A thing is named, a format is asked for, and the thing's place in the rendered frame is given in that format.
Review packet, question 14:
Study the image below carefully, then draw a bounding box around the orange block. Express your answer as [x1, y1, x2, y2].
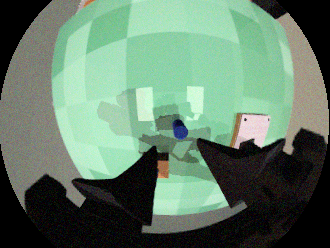
[157, 152, 169, 179]

